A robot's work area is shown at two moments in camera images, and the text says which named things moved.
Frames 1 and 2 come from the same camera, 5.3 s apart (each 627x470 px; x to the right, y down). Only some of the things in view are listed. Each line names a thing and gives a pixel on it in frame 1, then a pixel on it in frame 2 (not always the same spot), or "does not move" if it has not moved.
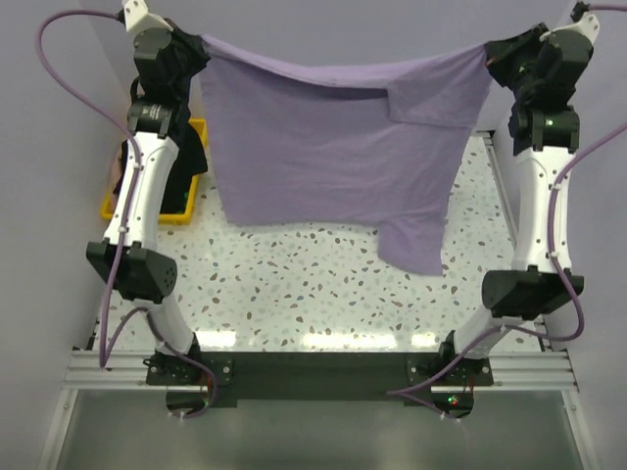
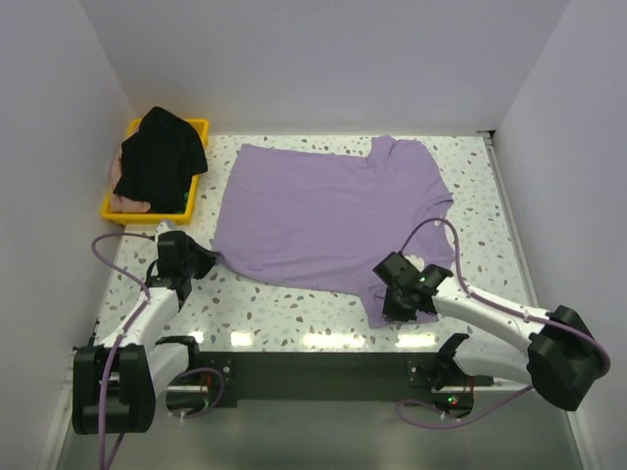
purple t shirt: (301, 140) → (330, 220)
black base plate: (320, 375) does not move
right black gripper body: (511, 66) → (395, 308)
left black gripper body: (192, 59) → (198, 261)
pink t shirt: (116, 176) does not move
